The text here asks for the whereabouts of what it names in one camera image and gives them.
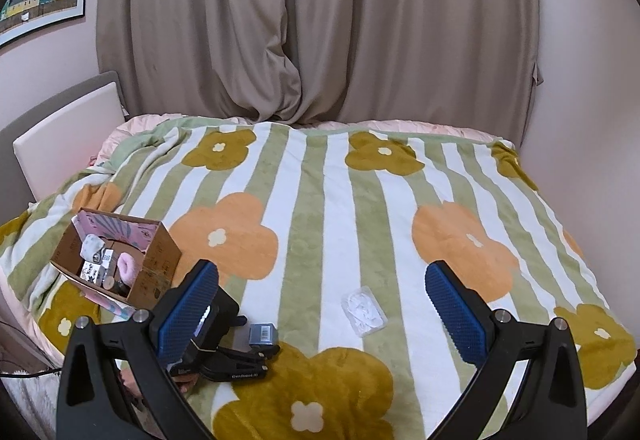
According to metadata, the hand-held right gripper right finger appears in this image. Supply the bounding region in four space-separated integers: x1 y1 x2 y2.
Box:
425 260 587 440

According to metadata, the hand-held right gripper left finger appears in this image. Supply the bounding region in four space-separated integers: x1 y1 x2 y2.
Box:
56 259 221 440

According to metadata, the small grey box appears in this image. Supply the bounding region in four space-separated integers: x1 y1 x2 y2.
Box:
248 322 279 347

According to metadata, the cardboard box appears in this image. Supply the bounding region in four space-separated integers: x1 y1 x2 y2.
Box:
50 207 182 321

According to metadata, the pink fluffy ring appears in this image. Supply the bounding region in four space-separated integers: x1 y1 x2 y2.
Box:
117 254 144 287

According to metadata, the clear plastic packet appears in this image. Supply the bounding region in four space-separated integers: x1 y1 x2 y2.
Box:
341 286 387 337

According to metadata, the white sock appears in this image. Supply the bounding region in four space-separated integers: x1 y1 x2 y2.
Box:
81 234 109 264

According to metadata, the striped floral blanket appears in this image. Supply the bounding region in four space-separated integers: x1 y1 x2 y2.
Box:
0 122 638 440

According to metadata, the white fluffy rug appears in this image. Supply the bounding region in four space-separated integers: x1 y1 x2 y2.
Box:
9 376 62 440

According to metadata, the white headboard cushion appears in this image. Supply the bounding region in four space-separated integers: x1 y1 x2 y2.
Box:
12 82 126 201

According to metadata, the grey bed headboard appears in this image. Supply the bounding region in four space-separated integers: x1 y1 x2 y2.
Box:
0 70 123 226

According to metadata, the beige curtain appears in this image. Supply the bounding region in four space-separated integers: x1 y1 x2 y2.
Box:
95 0 546 128

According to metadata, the black cable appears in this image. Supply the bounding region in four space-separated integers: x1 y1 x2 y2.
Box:
0 320 63 379

